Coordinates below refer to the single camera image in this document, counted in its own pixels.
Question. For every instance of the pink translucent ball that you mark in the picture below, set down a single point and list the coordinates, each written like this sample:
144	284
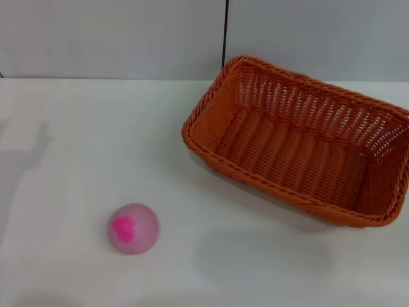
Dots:
140	236

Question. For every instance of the orange woven plastic basket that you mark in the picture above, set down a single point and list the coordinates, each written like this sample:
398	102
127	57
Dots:
287	150

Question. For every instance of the black vertical wall strip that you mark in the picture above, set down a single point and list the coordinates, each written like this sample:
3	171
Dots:
225	32

